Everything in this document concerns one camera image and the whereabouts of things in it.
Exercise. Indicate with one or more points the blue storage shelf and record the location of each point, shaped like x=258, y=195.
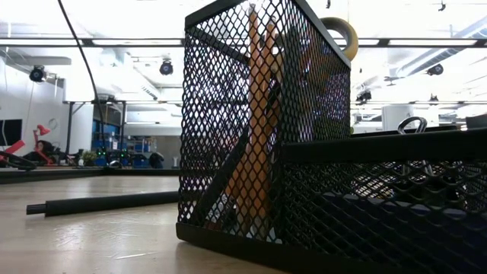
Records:
x=141, y=146

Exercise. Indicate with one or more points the black marker pen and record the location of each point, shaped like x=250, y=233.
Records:
x=106, y=203

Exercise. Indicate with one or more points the red desk lamp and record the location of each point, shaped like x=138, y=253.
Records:
x=43, y=130

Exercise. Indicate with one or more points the black wall monitor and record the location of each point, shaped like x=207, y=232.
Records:
x=10, y=132

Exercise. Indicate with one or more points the white cylindrical appliance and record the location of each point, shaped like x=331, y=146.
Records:
x=397, y=118

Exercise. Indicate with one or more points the dark computer monitor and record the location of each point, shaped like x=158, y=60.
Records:
x=477, y=121

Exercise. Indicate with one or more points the black hanging camera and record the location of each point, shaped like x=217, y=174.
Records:
x=363, y=96
x=37, y=74
x=435, y=69
x=166, y=67

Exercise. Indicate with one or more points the black mesh desk organizer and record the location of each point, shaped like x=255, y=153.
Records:
x=380, y=144

